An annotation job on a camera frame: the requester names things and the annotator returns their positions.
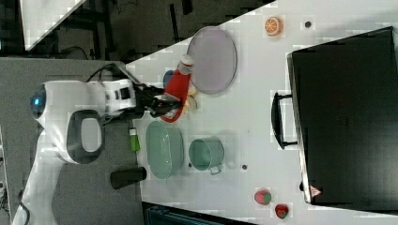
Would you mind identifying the orange slice toy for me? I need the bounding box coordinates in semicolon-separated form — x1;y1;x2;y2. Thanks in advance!
265;17;284;37

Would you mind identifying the pink toy strawberry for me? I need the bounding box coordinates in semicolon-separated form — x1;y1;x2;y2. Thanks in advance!
254;189;271;205

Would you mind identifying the red ketchup bottle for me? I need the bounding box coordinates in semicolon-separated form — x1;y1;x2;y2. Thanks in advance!
161;54;194;123

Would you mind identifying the black toaster oven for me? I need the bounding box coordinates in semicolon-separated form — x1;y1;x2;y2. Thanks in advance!
287;26;398;215

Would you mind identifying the black cable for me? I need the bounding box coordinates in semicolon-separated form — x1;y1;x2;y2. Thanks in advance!
85;62;142;84

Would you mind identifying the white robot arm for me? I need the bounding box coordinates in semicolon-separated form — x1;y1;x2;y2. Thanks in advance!
11;79;181;225

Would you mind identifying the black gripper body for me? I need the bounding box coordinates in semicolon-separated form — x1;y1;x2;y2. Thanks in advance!
133;83;164;116

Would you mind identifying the black cylinder mount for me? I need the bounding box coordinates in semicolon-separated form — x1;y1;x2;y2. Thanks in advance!
110;167;147;189

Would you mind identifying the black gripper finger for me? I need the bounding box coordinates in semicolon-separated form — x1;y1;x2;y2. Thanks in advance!
150;102;181;118
155;94;180;102

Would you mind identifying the green cup with handle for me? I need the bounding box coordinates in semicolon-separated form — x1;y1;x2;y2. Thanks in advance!
189;137;224;175

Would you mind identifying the blue bowl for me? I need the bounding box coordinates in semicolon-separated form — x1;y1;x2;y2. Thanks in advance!
163;70;174;87

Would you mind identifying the red toy strawberry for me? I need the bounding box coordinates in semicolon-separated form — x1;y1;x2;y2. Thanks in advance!
274;203;289;219

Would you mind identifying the round purple plate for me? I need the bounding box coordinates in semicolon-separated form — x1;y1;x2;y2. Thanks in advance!
187;26;237;95

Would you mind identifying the yellow toy banana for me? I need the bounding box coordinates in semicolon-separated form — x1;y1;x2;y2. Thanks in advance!
182;91;198;113

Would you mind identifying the green oval strainer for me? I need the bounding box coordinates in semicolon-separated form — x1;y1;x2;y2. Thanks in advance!
145;121;184;179

